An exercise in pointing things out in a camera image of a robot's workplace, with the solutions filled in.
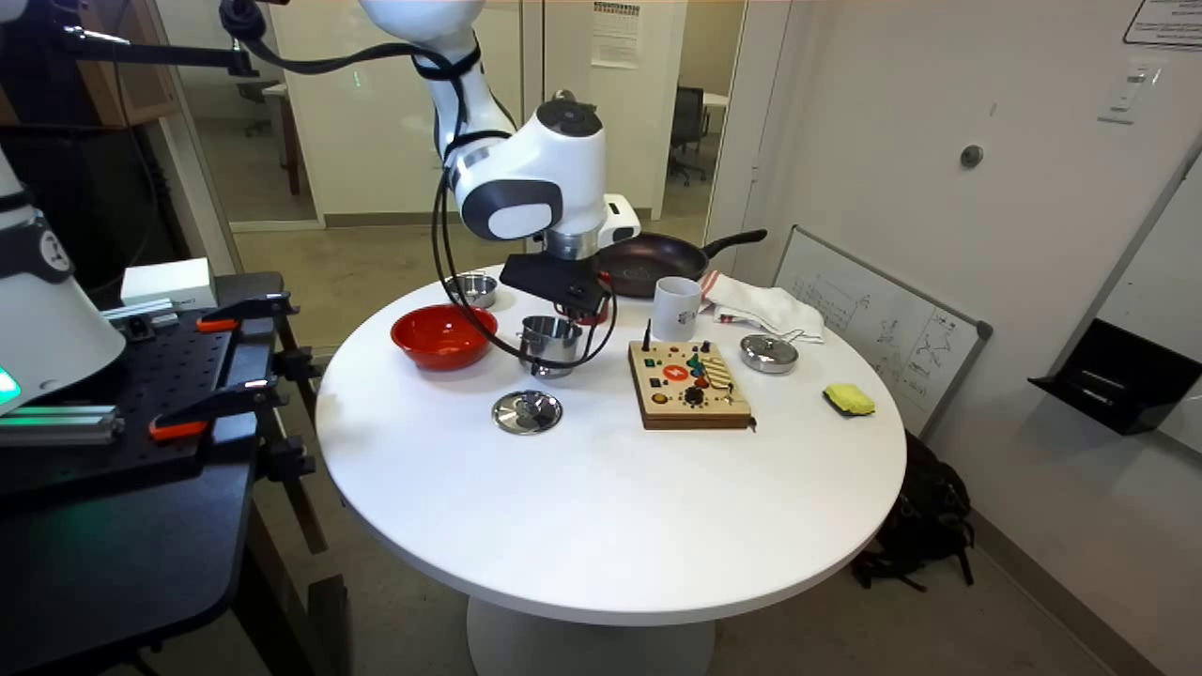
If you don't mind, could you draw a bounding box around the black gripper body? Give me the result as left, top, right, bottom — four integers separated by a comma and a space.
500, 256, 612, 323

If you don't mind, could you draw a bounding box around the steel pot lid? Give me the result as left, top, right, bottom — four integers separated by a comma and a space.
491, 391, 562, 437

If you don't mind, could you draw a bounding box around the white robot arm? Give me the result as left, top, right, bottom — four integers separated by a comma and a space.
217, 0, 610, 320

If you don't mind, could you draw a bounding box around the small steel pot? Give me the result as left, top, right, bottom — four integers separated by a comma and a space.
518, 316, 583, 381

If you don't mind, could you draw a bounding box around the empty steel pot front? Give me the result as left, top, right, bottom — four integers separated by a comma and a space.
456, 274, 497, 310

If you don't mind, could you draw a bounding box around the black frying pan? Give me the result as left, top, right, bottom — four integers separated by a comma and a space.
590, 229, 761, 300

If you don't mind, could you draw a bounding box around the white ceramic mug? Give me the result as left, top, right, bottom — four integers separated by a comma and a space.
651, 277, 704, 343

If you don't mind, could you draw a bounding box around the red bowl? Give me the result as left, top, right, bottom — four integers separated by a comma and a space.
391, 303, 497, 373

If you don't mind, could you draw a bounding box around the white cloth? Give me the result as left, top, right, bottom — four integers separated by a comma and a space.
704, 274, 823, 340

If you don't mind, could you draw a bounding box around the round steel tin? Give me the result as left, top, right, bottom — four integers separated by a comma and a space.
739, 336, 800, 375

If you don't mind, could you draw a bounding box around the yellow green sponge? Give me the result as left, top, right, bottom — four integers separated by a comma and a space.
823, 385, 876, 417

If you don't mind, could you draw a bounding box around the leaning whiteboard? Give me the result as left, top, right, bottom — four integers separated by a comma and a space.
779, 226, 992, 437

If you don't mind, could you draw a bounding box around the black backpack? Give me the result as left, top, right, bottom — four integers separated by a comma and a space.
853, 437, 978, 586

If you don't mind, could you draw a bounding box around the white lamp shade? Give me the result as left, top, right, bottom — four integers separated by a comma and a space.
0, 153, 123, 413

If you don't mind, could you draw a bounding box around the black side cart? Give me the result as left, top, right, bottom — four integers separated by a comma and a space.
0, 274, 329, 676

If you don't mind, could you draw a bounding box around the wooden switch busy board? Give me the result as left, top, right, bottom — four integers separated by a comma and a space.
627, 343, 754, 430

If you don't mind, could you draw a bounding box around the black clamp with orange handles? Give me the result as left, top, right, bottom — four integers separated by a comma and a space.
145, 381, 282, 448

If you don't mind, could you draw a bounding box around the black wall tray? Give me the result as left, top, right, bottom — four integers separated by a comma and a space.
1033, 320, 1202, 437

